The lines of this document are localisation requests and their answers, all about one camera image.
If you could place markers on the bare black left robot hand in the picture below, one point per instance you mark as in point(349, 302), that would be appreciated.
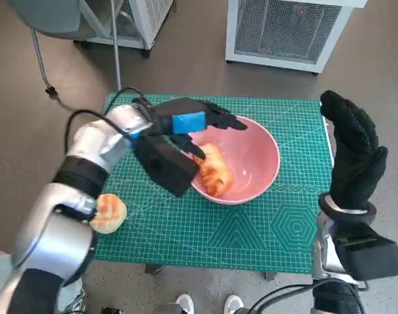
point(189, 114)

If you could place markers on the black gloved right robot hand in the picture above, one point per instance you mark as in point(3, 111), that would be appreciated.
point(355, 160)

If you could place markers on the orange striped toy bread loaf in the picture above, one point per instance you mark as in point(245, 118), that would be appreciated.
point(216, 173)

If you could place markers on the pink bowl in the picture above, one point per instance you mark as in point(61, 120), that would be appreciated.
point(254, 153)

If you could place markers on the round pale toy bread bun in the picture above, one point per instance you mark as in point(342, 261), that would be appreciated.
point(110, 212)

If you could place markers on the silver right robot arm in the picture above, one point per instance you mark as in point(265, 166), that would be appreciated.
point(321, 255)

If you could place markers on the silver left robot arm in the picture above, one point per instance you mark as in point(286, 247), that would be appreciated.
point(97, 144)

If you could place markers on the thin metal pole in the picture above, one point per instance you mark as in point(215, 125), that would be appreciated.
point(116, 49)

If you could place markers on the white wheeled cabinet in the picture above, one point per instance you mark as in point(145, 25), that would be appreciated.
point(149, 16)

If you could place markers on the green cutting mat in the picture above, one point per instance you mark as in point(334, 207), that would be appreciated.
point(185, 235)

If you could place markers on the white cabinet with mesh front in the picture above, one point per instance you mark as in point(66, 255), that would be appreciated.
point(283, 32)

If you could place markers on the grey chair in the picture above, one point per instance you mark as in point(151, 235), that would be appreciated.
point(51, 16)

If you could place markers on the white shoe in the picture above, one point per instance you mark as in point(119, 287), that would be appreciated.
point(234, 304)
point(185, 304)

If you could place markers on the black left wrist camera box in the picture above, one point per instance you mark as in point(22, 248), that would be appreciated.
point(166, 167)

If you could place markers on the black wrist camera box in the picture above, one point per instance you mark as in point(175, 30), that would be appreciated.
point(368, 255)
point(166, 167)

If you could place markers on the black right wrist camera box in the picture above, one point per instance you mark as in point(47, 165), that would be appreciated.
point(368, 255)

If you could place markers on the dark table bracket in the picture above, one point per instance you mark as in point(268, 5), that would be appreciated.
point(153, 269)
point(269, 276)

